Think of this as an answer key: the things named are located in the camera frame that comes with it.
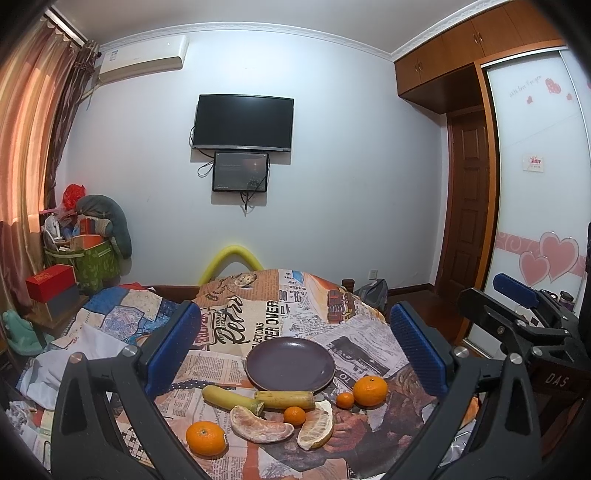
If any brown wooden door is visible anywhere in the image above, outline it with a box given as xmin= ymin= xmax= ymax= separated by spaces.
xmin=436 ymin=109 xmax=489 ymax=302

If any red gift box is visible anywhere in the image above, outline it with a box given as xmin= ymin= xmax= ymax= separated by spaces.
xmin=25 ymin=264 xmax=76 ymax=303

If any wooden overhead cabinet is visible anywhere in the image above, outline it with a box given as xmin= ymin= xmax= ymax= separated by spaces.
xmin=394 ymin=1 xmax=564 ymax=114

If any white air conditioner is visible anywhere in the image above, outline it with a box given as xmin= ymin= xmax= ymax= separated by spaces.
xmin=98 ymin=35 xmax=189 ymax=84

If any pomelo segment with rind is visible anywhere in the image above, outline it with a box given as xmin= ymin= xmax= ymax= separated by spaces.
xmin=297 ymin=400 xmax=334 ymax=451

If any dark purple plate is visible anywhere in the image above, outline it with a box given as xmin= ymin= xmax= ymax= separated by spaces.
xmin=245 ymin=337 xmax=335 ymax=392

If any patchwork blue quilt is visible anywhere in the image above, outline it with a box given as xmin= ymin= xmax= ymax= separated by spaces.
xmin=63 ymin=286 xmax=178 ymax=346

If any red plastic bag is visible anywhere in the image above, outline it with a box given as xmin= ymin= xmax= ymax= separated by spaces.
xmin=62 ymin=184 xmax=86 ymax=211

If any newspaper print tablecloth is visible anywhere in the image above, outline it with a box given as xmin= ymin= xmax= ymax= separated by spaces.
xmin=27 ymin=268 xmax=477 ymax=480

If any small black wall monitor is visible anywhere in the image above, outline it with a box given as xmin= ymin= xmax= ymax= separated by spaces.
xmin=212 ymin=151 xmax=269 ymax=193

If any large orange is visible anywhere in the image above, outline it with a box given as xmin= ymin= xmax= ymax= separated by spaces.
xmin=353 ymin=376 xmax=389 ymax=408
xmin=185 ymin=421 xmax=228 ymax=457

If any black wall television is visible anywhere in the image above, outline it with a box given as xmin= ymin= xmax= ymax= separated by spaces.
xmin=191 ymin=94 xmax=294 ymax=152

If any white wardrobe sliding door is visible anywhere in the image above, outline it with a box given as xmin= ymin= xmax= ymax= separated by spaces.
xmin=485 ymin=48 xmax=590 ymax=304

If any sugarcane piece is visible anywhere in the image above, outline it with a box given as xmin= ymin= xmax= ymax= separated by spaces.
xmin=201 ymin=385 xmax=264 ymax=416
xmin=254 ymin=391 xmax=315 ymax=411

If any grey backpack on floor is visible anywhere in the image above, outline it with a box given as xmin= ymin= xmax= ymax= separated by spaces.
xmin=355 ymin=278 xmax=389 ymax=313

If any orange striped curtain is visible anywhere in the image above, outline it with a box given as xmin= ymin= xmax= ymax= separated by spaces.
xmin=1 ymin=18 xmax=98 ymax=312

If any teal plush toy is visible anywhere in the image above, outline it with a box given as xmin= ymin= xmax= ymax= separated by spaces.
xmin=2 ymin=310 xmax=43 ymax=357

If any grey plush pillow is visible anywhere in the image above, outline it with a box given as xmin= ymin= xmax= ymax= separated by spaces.
xmin=76 ymin=195 xmax=132 ymax=260

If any small mandarin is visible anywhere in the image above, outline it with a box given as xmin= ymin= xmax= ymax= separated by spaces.
xmin=335 ymin=392 xmax=356 ymax=410
xmin=283 ymin=406 xmax=307 ymax=428

